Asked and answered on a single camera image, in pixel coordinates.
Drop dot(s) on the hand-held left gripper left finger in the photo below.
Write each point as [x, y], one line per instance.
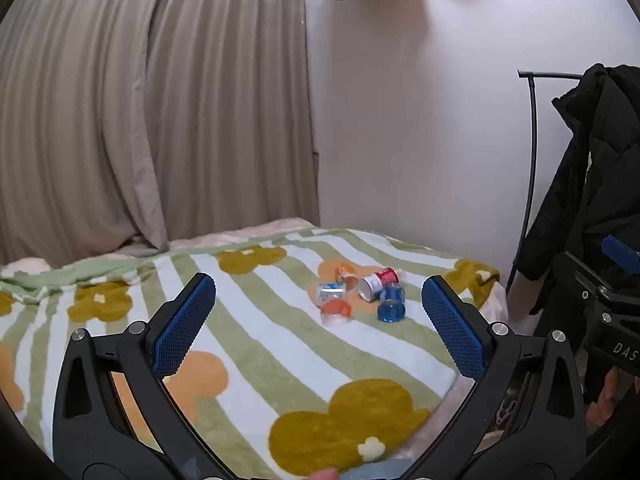
[184, 331]

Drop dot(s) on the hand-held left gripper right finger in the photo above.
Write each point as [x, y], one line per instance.
[453, 332]

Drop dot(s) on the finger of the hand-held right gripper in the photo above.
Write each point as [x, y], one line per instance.
[621, 255]

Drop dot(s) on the blue transparent cup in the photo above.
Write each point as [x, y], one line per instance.
[391, 304]

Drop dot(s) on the orange and white cup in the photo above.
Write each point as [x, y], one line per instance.
[336, 311]

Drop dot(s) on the small orange cup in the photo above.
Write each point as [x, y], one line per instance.
[343, 275]

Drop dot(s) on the clear cup with blue label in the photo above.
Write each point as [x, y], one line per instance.
[331, 290]

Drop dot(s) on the black puffer jacket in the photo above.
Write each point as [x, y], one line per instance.
[595, 185]

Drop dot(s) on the red-labelled white can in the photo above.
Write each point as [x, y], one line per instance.
[376, 283]

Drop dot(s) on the green striped flower blanket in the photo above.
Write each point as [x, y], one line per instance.
[280, 360]

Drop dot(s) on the light blue cloth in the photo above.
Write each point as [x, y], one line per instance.
[380, 470]

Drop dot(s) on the black metal clothes rack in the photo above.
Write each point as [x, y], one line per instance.
[535, 125]

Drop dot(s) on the beige curtain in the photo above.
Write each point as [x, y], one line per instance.
[150, 110]

